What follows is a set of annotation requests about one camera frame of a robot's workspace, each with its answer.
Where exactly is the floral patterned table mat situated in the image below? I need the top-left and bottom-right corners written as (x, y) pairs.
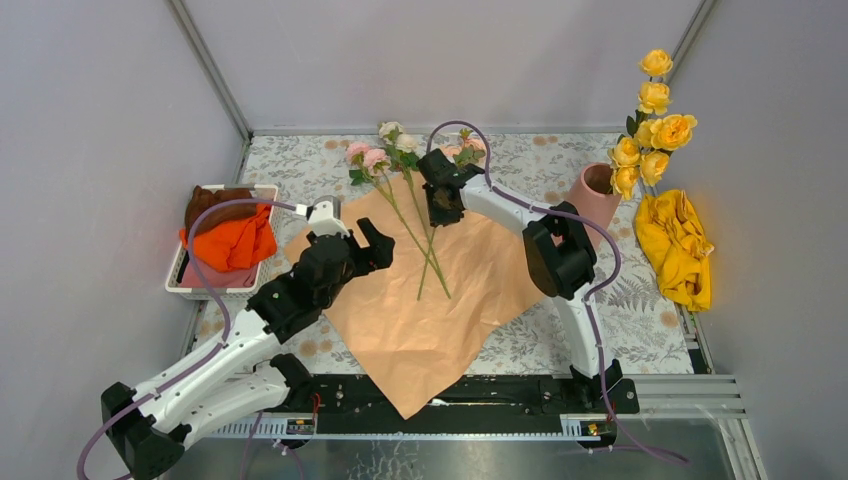
top-left (192, 132), bottom-right (694, 377)

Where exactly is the peach rose stem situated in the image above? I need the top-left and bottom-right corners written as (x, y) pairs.
top-left (418, 127), bottom-right (488, 261)

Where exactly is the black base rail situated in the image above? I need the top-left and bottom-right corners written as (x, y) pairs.
top-left (268, 374), bottom-right (611, 435)

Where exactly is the green peach wrapping paper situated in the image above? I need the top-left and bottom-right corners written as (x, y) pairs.
top-left (317, 179), bottom-right (552, 417)

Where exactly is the white plastic basket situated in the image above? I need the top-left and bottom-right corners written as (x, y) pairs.
top-left (165, 184), bottom-right (282, 300)

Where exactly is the yellow cloth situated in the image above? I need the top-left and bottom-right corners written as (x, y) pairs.
top-left (634, 189), bottom-right (715, 312)

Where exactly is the orange cloth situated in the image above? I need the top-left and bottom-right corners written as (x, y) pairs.
top-left (192, 204), bottom-right (278, 273)

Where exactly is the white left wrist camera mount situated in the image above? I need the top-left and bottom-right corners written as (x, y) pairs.
top-left (295, 195), bottom-right (350, 238)

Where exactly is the pink cylindrical vase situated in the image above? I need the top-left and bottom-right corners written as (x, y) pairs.
top-left (564, 163), bottom-right (622, 229)

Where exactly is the pink cloth in basket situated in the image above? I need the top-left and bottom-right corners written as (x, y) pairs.
top-left (177, 261), bottom-right (256, 290)

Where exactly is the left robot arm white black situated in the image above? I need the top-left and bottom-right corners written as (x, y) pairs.
top-left (101, 218), bottom-right (395, 479)

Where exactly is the brown cloth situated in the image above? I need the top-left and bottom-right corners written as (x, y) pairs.
top-left (184, 185), bottom-right (256, 235)

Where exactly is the pink rose stem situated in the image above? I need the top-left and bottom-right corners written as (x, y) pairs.
top-left (345, 142), bottom-right (452, 300)

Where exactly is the white rose stem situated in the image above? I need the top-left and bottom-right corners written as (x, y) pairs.
top-left (377, 121), bottom-right (438, 266)

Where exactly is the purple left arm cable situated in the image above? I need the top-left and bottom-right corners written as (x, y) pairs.
top-left (76, 198), bottom-right (313, 480)

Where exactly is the yellow rose stem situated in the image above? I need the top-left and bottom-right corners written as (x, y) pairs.
top-left (608, 49), bottom-right (698, 201)

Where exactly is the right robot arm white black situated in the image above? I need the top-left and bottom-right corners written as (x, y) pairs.
top-left (417, 150), bottom-right (622, 412)

